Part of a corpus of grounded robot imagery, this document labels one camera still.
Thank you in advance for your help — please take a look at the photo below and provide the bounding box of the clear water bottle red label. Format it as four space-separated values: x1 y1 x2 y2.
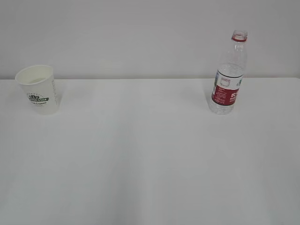
209 30 248 115

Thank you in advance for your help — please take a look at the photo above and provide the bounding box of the white paper cup green logo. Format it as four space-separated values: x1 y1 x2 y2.
15 65 59 115

